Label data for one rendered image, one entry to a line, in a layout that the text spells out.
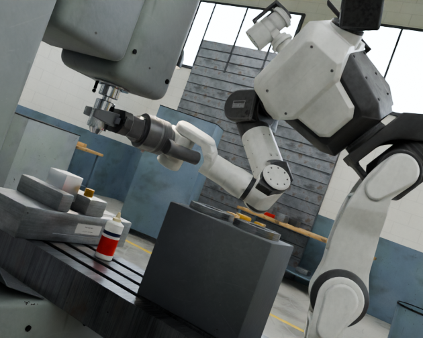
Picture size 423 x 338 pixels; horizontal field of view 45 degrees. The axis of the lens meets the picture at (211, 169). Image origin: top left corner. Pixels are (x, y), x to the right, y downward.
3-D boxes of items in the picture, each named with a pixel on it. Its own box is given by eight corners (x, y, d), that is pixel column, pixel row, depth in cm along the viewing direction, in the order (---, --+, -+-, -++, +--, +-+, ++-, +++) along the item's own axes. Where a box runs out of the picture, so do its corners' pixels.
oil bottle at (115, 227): (103, 255, 116) (119, 210, 116) (115, 261, 114) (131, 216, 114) (90, 253, 113) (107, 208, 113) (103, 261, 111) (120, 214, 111)
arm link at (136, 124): (108, 98, 124) (148, 115, 131) (95, 135, 124) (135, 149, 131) (131, 103, 114) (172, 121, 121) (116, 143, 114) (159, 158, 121)
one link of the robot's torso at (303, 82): (339, 158, 158) (268, 72, 163) (431, 86, 139) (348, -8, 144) (304, 184, 134) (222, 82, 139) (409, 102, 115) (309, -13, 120)
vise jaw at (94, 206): (62, 198, 130) (67, 184, 130) (102, 218, 122) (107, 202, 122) (43, 194, 125) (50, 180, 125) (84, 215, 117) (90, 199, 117)
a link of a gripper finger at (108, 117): (95, 104, 114) (119, 114, 117) (90, 118, 113) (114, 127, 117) (98, 105, 112) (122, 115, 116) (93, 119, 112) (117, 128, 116)
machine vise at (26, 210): (84, 228, 140) (98, 190, 140) (123, 247, 132) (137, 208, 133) (-28, 213, 110) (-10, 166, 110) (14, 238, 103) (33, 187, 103)
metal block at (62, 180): (58, 194, 123) (66, 171, 123) (74, 202, 120) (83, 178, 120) (41, 191, 118) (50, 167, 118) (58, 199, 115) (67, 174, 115)
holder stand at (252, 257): (169, 291, 106) (202, 201, 106) (260, 339, 95) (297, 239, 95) (135, 293, 95) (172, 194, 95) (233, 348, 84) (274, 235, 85)
